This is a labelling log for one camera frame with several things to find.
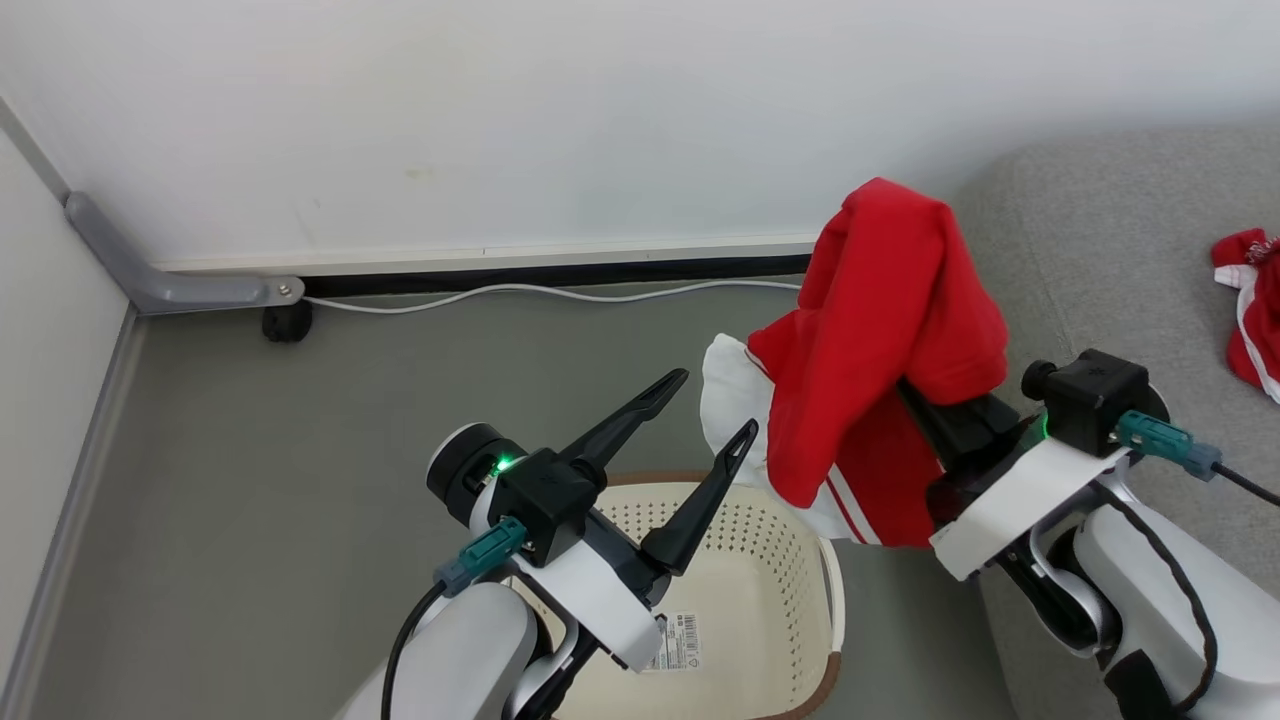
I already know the white baseboard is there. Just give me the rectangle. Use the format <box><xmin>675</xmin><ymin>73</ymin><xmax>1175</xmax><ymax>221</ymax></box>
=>
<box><xmin>150</xmin><ymin>237</ymin><xmax>821</xmax><ymax>276</ymax></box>

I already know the red white-trimmed garment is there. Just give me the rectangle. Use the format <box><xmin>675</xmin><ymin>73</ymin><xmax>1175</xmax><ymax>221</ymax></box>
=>
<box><xmin>698</xmin><ymin>177</ymin><xmax>1010</xmax><ymax>550</ymax></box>

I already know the cream perforated laundry basket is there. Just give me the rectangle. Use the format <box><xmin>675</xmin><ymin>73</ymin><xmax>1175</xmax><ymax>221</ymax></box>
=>
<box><xmin>545</xmin><ymin>472</ymin><xmax>847</xmax><ymax>720</ymax></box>

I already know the grey metal angled bracket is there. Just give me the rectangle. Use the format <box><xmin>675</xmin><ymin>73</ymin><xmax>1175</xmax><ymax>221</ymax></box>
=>
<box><xmin>65</xmin><ymin>192</ymin><xmax>306</xmax><ymax>316</ymax></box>

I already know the grey side panel trim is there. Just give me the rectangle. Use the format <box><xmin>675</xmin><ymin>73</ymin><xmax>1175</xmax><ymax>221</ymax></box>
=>
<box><xmin>20</xmin><ymin>305</ymin><xmax>146</xmax><ymax>720</ymax></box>

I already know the white floor cable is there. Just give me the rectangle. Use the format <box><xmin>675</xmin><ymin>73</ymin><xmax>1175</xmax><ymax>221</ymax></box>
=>
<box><xmin>305</xmin><ymin>280</ymin><xmax>806</xmax><ymax>316</ymax></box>

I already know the black right camera cable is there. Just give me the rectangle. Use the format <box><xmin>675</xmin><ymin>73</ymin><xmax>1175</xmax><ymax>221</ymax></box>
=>
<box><xmin>1213</xmin><ymin>463</ymin><xmax>1280</xmax><ymax>507</ymax></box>

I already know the black caster wheel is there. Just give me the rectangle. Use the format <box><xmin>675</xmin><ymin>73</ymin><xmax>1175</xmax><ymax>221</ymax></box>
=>
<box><xmin>262</xmin><ymin>300</ymin><xmax>314</xmax><ymax>344</ymax></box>

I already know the grey fabric sofa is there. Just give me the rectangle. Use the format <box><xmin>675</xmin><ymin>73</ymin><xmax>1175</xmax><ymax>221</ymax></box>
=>
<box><xmin>950</xmin><ymin>125</ymin><xmax>1280</xmax><ymax>720</ymax></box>

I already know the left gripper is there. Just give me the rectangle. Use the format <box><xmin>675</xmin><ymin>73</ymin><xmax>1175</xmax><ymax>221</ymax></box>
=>
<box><xmin>510</xmin><ymin>369</ymin><xmax>760</xmax><ymax>673</ymax></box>

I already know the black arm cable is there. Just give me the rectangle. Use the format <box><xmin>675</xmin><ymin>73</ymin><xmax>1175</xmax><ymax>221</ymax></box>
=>
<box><xmin>1098</xmin><ymin>488</ymin><xmax>1219</xmax><ymax>706</ymax></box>
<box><xmin>380</xmin><ymin>583</ymin><xmax>448</xmax><ymax>720</ymax></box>

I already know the white barcode label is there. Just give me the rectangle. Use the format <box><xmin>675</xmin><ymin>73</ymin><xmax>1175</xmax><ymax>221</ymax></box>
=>
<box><xmin>645</xmin><ymin>612</ymin><xmax>702</xmax><ymax>673</ymax></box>

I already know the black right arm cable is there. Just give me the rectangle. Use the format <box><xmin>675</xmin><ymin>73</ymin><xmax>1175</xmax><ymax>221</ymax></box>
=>
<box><xmin>1098</xmin><ymin>488</ymin><xmax>1219</xmax><ymax>706</ymax></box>

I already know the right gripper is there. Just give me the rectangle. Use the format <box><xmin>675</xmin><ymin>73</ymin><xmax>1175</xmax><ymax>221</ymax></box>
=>
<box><xmin>900</xmin><ymin>380</ymin><xmax>1133</xmax><ymax>583</ymax></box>

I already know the small red white garment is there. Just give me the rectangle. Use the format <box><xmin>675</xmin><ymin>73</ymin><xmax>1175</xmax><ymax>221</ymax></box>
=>
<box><xmin>1211</xmin><ymin>228</ymin><xmax>1280</xmax><ymax>406</ymax></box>

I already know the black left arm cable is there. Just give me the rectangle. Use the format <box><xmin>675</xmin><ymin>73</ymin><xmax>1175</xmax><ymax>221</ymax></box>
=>
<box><xmin>380</xmin><ymin>583</ymin><xmax>448</xmax><ymax>720</ymax></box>

